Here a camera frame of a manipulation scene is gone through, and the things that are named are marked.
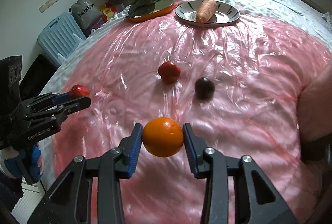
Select orange tray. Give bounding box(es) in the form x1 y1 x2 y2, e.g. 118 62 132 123
129 0 174 22

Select striped white plate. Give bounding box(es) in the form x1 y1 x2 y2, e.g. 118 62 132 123
175 0 240 28

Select dark purple plum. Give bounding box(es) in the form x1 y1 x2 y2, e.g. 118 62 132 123
195 77 215 100

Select large orange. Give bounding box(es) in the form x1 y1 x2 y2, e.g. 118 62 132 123
142 117 184 158

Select green leafy vegetable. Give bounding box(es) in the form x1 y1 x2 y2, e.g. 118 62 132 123
126 0 161 18

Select blue gloved hand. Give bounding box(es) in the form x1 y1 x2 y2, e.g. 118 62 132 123
1 143 44 185

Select small red apple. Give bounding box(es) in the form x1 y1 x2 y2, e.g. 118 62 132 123
69 84 90 99

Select grey shopping bag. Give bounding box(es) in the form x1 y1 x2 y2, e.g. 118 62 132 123
70 0 103 30

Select pink plastic sheet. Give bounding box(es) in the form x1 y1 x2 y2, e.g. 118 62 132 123
53 0 332 224

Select orange carrot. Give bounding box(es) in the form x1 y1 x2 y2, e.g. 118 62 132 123
196 0 218 24

